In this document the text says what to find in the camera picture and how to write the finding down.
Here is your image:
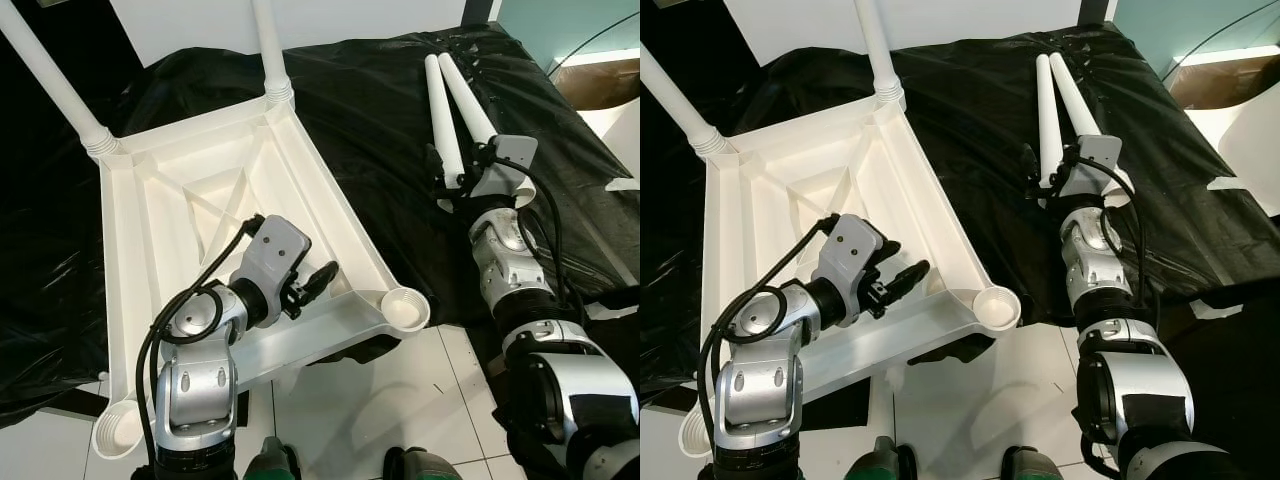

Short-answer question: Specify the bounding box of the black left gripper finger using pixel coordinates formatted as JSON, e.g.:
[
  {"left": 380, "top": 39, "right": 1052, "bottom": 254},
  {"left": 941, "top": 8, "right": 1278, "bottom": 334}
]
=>
[
  {"left": 303, "top": 260, "right": 341, "bottom": 305},
  {"left": 888, "top": 260, "right": 931, "bottom": 303}
]

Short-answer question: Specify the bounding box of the white plastic table leg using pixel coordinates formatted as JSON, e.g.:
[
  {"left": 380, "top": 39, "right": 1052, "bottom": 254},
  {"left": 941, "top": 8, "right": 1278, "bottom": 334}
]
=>
[
  {"left": 438, "top": 54, "right": 541, "bottom": 209},
  {"left": 1050, "top": 54, "right": 1138, "bottom": 209},
  {"left": 424, "top": 54, "right": 469, "bottom": 191},
  {"left": 855, "top": 0, "right": 906, "bottom": 111},
  {"left": 1035, "top": 54, "right": 1063, "bottom": 191},
  {"left": 0, "top": 5, "right": 126, "bottom": 161},
  {"left": 252, "top": 0, "right": 297, "bottom": 109},
  {"left": 640, "top": 45, "right": 741, "bottom": 161}
]

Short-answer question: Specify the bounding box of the white plastic table top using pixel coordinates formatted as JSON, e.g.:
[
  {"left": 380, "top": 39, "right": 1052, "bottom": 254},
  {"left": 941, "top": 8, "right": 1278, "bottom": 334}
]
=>
[
  {"left": 92, "top": 95, "right": 433, "bottom": 461},
  {"left": 680, "top": 95, "right": 1023, "bottom": 459}
]

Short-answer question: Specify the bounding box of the black plastic sheet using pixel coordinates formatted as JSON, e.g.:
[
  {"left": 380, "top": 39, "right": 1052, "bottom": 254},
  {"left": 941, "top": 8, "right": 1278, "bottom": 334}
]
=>
[
  {"left": 0, "top": 22, "right": 641, "bottom": 426},
  {"left": 640, "top": 22, "right": 1280, "bottom": 401}
]

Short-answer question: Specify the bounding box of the white curved furniture panel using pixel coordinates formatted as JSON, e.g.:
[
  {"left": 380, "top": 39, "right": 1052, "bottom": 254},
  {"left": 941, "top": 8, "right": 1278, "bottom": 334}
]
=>
[
  {"left": 1195, "top": 95, "right": 1280, "bottom": 216},
  {"left": 580, "top": 95, "right": 641, "bottom": 191}
]

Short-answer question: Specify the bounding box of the dark green left robot leg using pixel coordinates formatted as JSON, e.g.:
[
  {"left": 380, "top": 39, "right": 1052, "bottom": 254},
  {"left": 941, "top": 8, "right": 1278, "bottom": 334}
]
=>
[
  {"left": 855, "top": 437, "right": 916, "bottom": 480},
  {"left": 245, "top": 438, "right": 301, "bottom": 480}
]

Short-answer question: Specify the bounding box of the dark green robot leg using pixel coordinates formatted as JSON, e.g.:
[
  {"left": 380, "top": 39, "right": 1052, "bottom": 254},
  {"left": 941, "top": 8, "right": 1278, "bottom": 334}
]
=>
[
  {"left": 245, "top": 438, "right": 301, "bottom": 480},
  {"left": 1000, "top": 447, "right": 1071, "bottom": 480},
  {"left": 385, "top": 448, "right": 466, "bottom": 480},
  {"left": 855, "top": 437, "right": 916, "bottom": 480}
]

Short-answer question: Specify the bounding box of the brown cardboard box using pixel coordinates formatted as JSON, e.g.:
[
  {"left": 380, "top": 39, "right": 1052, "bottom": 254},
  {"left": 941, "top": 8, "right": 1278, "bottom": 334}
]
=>
[
  {"left": 552, "top": 58, "right": 641, "bottom": 109},
  {"left": 1165, "top": 60, "right": 1280, "bottom": 109}
]

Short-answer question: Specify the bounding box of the dark green right robot leg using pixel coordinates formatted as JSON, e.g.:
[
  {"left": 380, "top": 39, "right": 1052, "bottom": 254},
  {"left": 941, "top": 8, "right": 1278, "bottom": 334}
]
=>
[
  {"left": 385, "top": 448, "right": 466, "bottom": 480},
  {"left": 1000, "top": 447, "right": 1071, "bottom": 480}
]

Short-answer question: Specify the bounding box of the black door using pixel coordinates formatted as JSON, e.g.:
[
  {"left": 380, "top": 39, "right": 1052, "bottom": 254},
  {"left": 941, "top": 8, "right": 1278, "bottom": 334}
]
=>
[
  {"left": 640, "top": 0, "right": 771, "bottom": 101},
  {"left": 0, "top": 0, "right": 151, "bottom": 111}
]

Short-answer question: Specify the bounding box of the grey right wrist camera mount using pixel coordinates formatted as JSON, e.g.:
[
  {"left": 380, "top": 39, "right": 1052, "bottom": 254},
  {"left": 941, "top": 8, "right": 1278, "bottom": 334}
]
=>
[
  {"left": 470, "top": 133, "right": 536, "bottom": 201},
  {"left": 1060, "top": 135, "right": 1123, "bottom": 201}
]

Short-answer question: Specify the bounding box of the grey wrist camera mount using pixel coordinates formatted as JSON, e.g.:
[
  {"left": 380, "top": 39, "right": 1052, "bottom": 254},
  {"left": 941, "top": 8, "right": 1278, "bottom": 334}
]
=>
[
  {"left": 243, "top": 213, "right": 313, "bottom": 296},
  {"left": 1060, "top": 135, "right": 1123, "bottom": 201},
  {"left": 815, "top": 213, "right": 886, "bottom": 301},
  {"left": 470, "top": 133, "right": 536, "bottom": 201}
]

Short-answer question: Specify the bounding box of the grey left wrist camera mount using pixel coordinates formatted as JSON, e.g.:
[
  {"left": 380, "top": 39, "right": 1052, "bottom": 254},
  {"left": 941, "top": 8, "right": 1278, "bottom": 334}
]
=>
[
  {"left": 815, "top": 213, "right": 886, "bottom": 301},
  {"left": 243, "top": 213, "right": 313, "bottom": 296}
]

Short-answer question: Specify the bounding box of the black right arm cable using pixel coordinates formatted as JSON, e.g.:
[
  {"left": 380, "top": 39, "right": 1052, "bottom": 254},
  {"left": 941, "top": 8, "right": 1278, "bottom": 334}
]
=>
[
  {"left": 480, "top": 140, "right": 576, "bottom": 331},
  {"left": 1078, "top": 140, "right": 1156, "bottom": 331}
]

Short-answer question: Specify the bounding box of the thin black wall cable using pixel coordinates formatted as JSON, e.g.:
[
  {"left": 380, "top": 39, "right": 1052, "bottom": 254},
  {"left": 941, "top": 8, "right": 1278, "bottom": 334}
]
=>
[
  {"left": 548, "top": 10, "right": 641, "bottom": 71},
  {"left": 1160, "top": 5, "right": 1280, "bottom": 73}
]

